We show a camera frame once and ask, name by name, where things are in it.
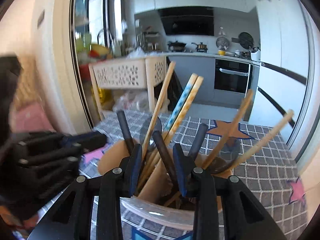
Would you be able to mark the white rice cooker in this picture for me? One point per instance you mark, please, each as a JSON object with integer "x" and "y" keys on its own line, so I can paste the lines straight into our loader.
{"x": 255, "y": 54}

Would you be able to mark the black wok on stove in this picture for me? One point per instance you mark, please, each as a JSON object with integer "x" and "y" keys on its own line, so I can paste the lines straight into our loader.
{"x": 176, "y": 46}

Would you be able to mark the black handled utensil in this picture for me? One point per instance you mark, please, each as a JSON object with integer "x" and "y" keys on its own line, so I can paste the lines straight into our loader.
{"x": 125, "y": 130}

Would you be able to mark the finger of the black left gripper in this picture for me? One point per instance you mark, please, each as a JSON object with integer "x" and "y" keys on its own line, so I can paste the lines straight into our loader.
{"x": 88, "y": 141}

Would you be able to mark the black handled steel spoon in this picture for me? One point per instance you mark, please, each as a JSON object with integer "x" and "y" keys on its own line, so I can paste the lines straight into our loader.
{"x": 166, "y": 158}

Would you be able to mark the white refrigerator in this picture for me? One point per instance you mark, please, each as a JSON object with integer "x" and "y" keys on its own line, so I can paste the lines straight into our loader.
{"x": 284, "y": 63}

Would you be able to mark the yellow patterned wooden chopstick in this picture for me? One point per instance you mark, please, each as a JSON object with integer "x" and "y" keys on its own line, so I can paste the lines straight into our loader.
{"x": 154, "y": 157}

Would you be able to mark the plain wooden chopstick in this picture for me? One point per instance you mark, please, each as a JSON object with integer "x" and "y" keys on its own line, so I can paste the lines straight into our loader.
{"x": 261, "y": 143}
{"x": 229, "y": 131}

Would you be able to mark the beige plastic storage rack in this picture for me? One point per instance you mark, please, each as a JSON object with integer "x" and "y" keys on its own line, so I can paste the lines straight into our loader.
{"x": 128, "y": 73}

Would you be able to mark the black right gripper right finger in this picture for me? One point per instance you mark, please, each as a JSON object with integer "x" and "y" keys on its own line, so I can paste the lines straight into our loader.
{"x": 244, "y": 217}

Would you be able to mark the pink plastic stool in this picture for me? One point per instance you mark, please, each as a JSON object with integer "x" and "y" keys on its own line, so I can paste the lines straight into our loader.
{"x": 31, "y": 118}

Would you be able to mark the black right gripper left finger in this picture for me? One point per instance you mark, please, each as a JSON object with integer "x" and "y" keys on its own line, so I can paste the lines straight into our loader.
{"x": 70, "y": 216}

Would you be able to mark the beige plastic utensil holder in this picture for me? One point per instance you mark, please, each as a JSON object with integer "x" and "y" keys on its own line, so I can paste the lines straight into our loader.
{"x": 151, "y": 201}

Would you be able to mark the black built-in oven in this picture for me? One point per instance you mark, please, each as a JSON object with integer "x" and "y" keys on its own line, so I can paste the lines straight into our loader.
{"x": 231, "y": 76}

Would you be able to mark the blue patterned wooden chopstick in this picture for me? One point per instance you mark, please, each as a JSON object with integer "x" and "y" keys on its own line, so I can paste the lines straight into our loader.
{"x": 181, "y": 102}

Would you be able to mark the black range hood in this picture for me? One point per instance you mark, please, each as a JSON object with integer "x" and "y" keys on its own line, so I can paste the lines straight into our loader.
{"x": 188, "y": 20}

